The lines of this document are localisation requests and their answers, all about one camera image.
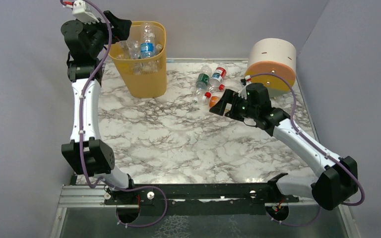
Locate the orange drink bottle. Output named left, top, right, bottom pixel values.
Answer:
left=202, top=92, right=223, bottom=108

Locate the clear bottle red blue label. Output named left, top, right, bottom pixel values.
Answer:
left=208, top=63, right=228, bottom=93

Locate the clear bottle bright blue label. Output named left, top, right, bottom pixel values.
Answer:
left=140, top=22, right=156, bottom=59

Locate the clear unlabeled bottle white cap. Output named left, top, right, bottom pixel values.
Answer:
left=155, top=44, right=163, bottom=54

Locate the small clear bottle blue cap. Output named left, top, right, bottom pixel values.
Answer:
left=119, top=40, right=131, bottom=60

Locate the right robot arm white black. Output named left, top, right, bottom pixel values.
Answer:
left=209, top=83, right=359, bottom=210

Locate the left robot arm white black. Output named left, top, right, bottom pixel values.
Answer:
left=61, top=10, right=133, bottom=190

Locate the yellow plastic mesh bin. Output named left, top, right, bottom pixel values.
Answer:
left=109, top=21, right=167, bottom=98

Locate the clear bottle dark green label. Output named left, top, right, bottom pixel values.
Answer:
left=191, top=65, right=212, bottom=103

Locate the white cylindrical container orange lid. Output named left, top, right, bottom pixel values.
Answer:
left=245, top=38, right=297, bottom=98

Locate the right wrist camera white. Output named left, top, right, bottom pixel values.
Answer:
left=239, top=75, right=251, bottom=100

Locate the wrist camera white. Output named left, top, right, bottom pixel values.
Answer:
left=239, top=75, right=251, bottom=100
left=60, top=0, right=99, bottom=24

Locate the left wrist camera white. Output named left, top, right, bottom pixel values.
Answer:
left=60, top=0, right=99, bottom=24

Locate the black aluminium base frame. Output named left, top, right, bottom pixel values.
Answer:
left=58, top=58, right=351, bottom=218

